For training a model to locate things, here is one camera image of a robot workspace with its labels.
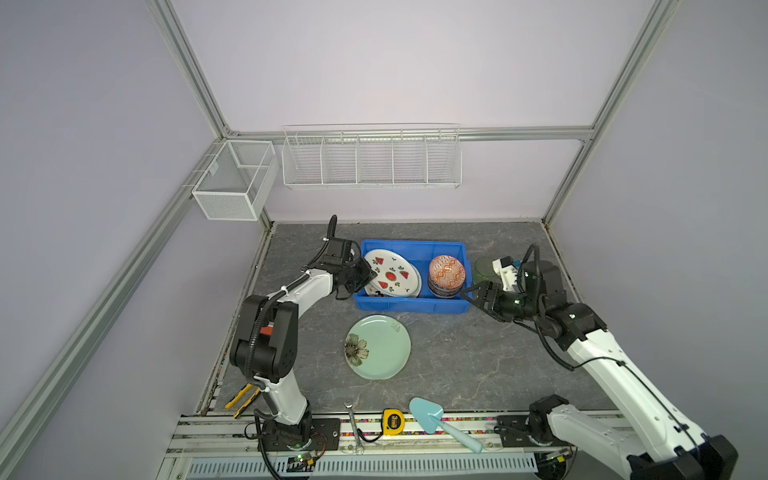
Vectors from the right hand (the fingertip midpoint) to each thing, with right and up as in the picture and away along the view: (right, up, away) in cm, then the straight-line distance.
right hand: (468, 299), depth 73 cm
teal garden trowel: (-9, -32, +4) cm, 33 cm away
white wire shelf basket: (-24, +44, +25) cm, 56 cm away
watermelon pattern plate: (-18, +4, +25) cm, 31 cm away
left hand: (-23, +4, +19) cm, 30 cm away
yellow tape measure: (-19, -31, +1) cm, 36 cm away
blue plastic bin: (-8, +12, +35) cm, 37 cm away
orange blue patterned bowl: (-1, +5, +23) cm, 23 cm away
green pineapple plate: (-24, -17, +15) cm, 33 cm away
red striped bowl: (-3, -1, +19) cm, 19 cm away
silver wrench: (-27, -36, -1) cm, 45 cm away
